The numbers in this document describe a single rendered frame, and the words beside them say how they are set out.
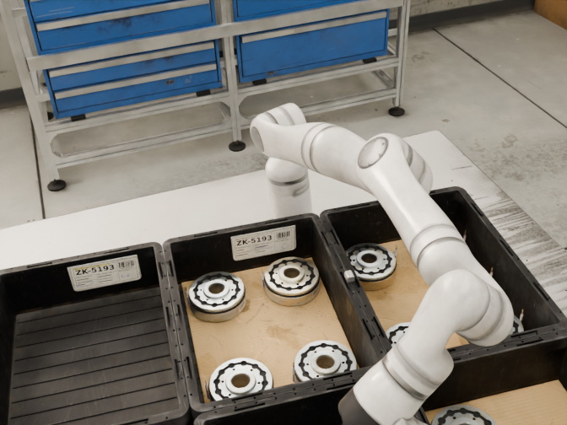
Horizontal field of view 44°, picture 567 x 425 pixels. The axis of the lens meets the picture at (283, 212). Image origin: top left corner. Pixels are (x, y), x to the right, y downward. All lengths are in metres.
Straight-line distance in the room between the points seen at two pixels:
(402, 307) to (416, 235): 0.39
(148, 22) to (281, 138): 1.68
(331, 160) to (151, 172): 2.06
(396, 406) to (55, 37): 2.33
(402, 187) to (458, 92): 2.81
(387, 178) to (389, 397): 0.32
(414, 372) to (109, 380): 0.57
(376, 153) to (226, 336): 0.43
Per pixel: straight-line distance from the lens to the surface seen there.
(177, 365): 1.10
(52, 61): 2.92
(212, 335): 1.25
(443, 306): 0.81
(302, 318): 1.27
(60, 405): 1.22
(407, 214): 0.95
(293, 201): 1.51
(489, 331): 0.84
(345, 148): 1.19
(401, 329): 1.22
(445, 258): 0.88
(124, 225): 1.74
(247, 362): 1.16
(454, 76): 3.94
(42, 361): 1.29
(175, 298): 1.19
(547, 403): 1.20
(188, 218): 1.72
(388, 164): 1.02
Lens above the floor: 1.75
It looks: 38 degrees down
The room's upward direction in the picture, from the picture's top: 3 degrees counter-clockwise
